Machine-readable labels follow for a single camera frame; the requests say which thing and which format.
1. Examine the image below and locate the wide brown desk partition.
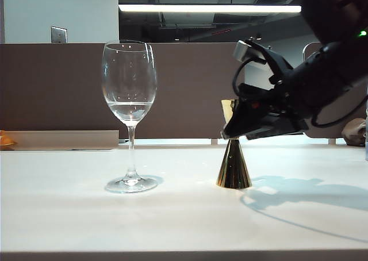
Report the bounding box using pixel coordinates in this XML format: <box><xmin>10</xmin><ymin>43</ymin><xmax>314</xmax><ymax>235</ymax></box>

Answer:
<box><xmin>0</xmin><ymin>42</ymin><xmax>246</xmax><ymax>140</ymax></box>

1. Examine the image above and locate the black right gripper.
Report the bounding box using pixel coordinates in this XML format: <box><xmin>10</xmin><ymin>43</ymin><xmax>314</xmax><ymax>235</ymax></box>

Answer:
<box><xmin>221</xmin><ymin>53</ymin><xmax>340</xmax><ymax>141</ymax></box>

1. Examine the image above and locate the black looping arm cable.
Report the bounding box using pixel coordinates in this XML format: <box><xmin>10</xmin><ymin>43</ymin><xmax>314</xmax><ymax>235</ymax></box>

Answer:
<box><xmin>312</xmin><ymin>94</ymin><xmax>368</xmax><ymax>129</ymax></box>

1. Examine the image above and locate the gold double-cone jigger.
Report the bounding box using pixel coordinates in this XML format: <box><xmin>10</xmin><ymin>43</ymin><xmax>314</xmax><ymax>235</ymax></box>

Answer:
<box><xmin>216</xmin><ymin>99</ymin><xmax>253</xmax><ymax>190</ymax></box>

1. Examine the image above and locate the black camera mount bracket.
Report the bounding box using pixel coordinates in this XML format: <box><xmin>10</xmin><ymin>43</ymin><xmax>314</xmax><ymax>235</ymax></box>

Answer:
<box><xmin>247</xmin><ymin>38</ymin><xmax>294</xmax><ymax>86</ymax></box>

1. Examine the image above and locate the beige cable tray rail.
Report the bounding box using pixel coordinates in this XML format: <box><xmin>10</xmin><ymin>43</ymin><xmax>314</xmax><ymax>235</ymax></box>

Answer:
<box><xmin>0</xmin><ymin>129</ymin><xmax>120</xmax><ymax>151</ymax></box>

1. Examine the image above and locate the thin black camera cable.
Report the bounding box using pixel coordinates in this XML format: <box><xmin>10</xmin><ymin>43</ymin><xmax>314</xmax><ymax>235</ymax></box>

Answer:
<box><xmin>232</xmin><ymin>58</ymin><xmax>259</xmax><ymax>95</ymax></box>

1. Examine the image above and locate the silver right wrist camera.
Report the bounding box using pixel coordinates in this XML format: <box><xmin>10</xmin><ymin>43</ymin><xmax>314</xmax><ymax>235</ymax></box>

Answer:
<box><xmin>233</xmin><ymin>40</ymin><xmax>261</xmax><ymax>63</ymax></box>

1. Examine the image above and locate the crumpled brown bag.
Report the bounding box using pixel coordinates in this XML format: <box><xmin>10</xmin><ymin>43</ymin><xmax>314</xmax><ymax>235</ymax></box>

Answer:
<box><xmin>341</xmin><ymin>118</ymin><xmax>368</xmax><ymax>146</ymax></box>

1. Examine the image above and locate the clear stemmed wine glass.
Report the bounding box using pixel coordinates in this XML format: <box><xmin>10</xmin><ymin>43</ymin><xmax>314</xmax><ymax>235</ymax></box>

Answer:
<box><xmin>101</xmin><ymin>39</ymin><xmax>159</xmax><ymax>194</ymax></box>

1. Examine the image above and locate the grey wall switch plate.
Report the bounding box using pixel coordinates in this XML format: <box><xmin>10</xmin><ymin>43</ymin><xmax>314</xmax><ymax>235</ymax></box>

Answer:
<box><xmin>51</xmin><ymin>26</ymin><xmax>68</xmax><ymax>44</ymax></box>

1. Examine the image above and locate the orange round object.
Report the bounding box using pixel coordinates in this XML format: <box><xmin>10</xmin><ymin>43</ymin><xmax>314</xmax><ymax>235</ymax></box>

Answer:
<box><xmin>0</xmin><ymin>130</ymin><xmax>18</xmax><ymax>150</ymax></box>

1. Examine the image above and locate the long white ceiling light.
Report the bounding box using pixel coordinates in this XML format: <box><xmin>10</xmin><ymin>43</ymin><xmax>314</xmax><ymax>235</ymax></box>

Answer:
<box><xmin>118</xmin><ymin>3</ymin><xmax>302</xmax><ymax>14</ymax></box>

